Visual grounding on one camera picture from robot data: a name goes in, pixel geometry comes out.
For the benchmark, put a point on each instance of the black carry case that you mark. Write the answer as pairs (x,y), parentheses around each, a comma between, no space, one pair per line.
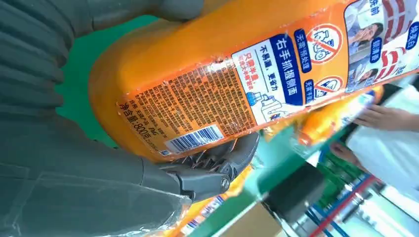
(294,193)

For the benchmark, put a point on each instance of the person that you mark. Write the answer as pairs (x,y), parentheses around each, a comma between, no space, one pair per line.
(392,157)

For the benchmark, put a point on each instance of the brown cardboard box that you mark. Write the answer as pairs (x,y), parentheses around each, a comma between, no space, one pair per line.
(252,224)

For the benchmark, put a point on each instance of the person's hand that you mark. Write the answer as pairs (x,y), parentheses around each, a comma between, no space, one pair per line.
(379,117)
(347,154)

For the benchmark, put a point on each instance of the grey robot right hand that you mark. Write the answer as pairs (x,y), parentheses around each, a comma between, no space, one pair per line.
(82,189)

